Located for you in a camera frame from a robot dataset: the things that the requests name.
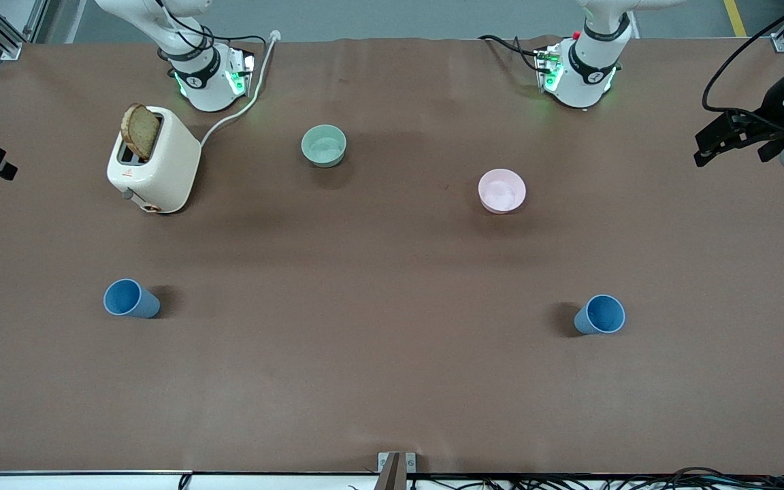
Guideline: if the black arm base cable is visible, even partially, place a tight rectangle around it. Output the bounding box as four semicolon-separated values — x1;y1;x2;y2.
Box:
154;0;267;69
478;34;551;73

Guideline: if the green bowl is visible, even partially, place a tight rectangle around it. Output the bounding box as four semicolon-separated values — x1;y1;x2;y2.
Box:
300;125;348;169

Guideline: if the white toaster power cable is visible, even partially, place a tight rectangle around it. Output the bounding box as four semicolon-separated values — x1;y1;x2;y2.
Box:
199;31;282;147

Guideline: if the metal table edge bracket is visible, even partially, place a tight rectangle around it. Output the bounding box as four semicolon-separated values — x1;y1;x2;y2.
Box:
377;452;417;490

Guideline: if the brown bread slice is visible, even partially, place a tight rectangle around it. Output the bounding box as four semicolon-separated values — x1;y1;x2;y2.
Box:
121;103;161;161

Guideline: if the black cable bundle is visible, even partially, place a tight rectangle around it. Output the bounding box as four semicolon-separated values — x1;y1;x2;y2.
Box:
406;466;784;490

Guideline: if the cream white toaster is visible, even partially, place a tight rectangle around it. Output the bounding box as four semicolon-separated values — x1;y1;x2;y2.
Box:
106;105;202;215

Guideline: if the blue ribbed plastic cup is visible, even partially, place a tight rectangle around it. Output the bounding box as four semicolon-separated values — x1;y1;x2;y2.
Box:
574;294;626;336
103;278;161;319

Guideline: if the pink bowl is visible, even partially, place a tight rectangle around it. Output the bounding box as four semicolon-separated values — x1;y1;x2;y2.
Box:
478;168;527;215

